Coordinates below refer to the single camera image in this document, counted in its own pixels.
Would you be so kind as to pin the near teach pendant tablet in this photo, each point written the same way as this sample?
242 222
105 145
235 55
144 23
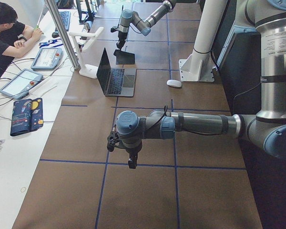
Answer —
20 85

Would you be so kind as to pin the person in black shirt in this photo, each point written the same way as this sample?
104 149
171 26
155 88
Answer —
16 38

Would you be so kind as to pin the grey laptop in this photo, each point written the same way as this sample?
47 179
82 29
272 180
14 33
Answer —
115 81

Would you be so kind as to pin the white computer mouse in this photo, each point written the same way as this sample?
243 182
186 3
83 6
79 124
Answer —
174 83

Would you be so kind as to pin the black mouse pad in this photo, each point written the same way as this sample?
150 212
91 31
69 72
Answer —
124 57

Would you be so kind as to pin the aluminium frame post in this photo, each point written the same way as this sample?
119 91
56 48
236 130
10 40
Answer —
52 7

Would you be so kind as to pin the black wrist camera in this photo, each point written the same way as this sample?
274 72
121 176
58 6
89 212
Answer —
113 141
114 29

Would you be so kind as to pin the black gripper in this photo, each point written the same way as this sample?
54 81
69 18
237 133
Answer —
120 37
132 151

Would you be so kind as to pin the teach pendant tablet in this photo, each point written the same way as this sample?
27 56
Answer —
47 59
20 85

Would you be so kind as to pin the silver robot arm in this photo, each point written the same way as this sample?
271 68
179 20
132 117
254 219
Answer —
129 17
266 129

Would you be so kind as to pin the far teach pendant tablet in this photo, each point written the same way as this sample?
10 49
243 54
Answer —
47 59

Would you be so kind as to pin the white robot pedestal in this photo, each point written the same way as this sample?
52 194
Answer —
198 67

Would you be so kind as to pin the white desk lamp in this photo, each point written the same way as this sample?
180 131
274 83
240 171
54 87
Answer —
87 70

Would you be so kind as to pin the dark blue space-print pouch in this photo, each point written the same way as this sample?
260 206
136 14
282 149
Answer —
27 116

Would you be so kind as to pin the black keyboard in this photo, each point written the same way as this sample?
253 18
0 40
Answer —
65 18

